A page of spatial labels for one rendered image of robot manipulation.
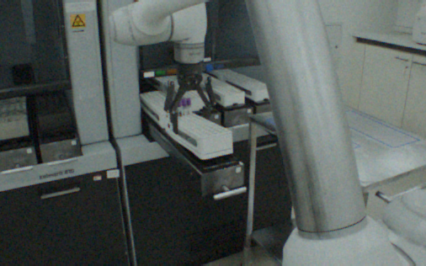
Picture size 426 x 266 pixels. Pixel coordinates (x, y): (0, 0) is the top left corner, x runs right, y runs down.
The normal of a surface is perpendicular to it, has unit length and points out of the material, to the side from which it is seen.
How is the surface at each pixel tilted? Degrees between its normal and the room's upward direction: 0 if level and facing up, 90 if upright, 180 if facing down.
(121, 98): 90
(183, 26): 93
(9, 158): 90
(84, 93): 90
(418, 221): 42
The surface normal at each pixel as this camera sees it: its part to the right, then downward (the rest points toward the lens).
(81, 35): 0.46, 0.33
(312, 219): -0.67, 0.16
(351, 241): -0.08, -0.65
